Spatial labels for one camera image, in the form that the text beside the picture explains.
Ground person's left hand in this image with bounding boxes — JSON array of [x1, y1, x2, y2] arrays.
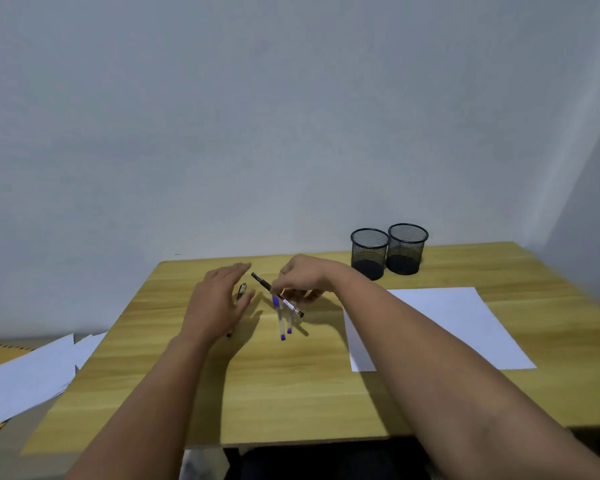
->
[[179, 263, 256, 347]]

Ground person's right hand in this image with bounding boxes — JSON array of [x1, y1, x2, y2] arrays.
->
[[270, 254, 342, 303]]

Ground black pen with white label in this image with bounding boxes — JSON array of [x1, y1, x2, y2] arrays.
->
[[251, 273, 305, 318]]

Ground long white pen blue cap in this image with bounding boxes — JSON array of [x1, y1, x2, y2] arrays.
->
[[272, 295, 287, 342]]

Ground person's right forearm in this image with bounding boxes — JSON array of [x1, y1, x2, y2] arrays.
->
[[330, 262, 600, 480]]

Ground person's left forearm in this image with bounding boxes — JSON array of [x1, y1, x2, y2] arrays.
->
[[64, 334, 217, 480]]

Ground black pen with clip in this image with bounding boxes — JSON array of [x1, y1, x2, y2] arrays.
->
[[226, 283, 248, 339]]

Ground black mesh pen holder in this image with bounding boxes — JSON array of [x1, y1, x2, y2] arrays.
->
[[350, 228, 391, 281], [386, 223, 429, 276]]

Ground white paper sheet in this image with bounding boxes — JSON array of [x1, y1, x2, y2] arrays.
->
[[343, 287, 537, 373]]

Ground person's black trousers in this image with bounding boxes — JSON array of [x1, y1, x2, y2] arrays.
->
[[224, 438, 433, 480]]

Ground pile of white papers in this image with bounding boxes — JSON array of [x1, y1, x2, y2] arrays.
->
[[0, 332, 108, 433]]

